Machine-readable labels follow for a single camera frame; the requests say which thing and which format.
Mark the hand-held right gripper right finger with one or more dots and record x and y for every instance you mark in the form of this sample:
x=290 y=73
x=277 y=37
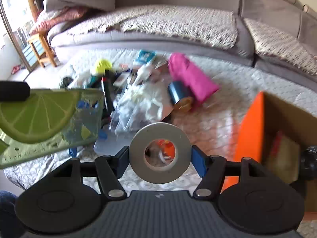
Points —
x=199 y=161

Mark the narrow speckled lace sofa cover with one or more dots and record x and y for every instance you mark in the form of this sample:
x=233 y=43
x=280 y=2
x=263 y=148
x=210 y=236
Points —
x=279 y=44

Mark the sliding glass door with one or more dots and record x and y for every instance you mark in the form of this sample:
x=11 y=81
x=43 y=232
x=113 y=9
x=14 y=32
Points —
x=14 y=12

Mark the grey tape roll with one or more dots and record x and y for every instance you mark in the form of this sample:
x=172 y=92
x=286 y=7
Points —
x=161 y=131

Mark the pink patterned pillow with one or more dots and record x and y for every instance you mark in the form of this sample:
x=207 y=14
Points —
x=49 y=19

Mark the black bottle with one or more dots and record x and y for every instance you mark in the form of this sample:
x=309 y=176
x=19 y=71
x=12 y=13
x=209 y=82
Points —
x=107 y=94

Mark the beige box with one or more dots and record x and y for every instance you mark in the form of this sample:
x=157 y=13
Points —
x=284 y=158

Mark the black round object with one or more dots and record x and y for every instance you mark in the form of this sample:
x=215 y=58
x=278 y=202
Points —
x=309 y=162

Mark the clear plastic bag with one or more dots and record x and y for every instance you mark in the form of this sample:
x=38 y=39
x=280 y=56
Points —
x=141 y=104

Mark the pink cloth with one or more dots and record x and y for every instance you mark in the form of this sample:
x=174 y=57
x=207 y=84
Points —
x=190 y=76

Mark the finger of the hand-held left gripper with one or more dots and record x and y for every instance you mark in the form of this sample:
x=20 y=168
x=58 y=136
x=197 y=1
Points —
x=14 y=91

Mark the teal packet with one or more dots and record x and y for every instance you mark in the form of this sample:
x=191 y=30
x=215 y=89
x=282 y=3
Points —
x=145 y=55

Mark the green lime printed case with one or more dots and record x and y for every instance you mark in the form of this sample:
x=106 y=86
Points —
x=37 y=114

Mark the yellow-green spiky ball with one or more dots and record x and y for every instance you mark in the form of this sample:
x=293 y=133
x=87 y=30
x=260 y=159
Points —
x=102 y=66

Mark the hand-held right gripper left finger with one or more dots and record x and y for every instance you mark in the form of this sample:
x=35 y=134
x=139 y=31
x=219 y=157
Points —
x=122 y=161

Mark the wooden stool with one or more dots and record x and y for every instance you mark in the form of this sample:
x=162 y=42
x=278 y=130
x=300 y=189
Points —
x=47 y=52

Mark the orange cardboard box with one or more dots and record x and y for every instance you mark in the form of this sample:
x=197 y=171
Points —
x=250 y=133

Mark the dark blue can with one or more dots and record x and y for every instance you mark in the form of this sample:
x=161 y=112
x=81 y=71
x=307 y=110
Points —
x=178 y=93

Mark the wide speckled lace sofa cover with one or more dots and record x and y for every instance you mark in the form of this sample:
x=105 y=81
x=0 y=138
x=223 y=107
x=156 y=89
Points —
x=173 y=24

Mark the person's leg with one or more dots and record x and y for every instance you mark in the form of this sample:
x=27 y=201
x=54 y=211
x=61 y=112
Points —
x=7 y=203

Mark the red slippers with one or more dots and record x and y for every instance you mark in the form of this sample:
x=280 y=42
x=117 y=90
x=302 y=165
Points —
x=17 y=69

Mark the small steel wool scrubber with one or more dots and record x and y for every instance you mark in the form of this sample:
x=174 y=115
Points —
x=66 y=81

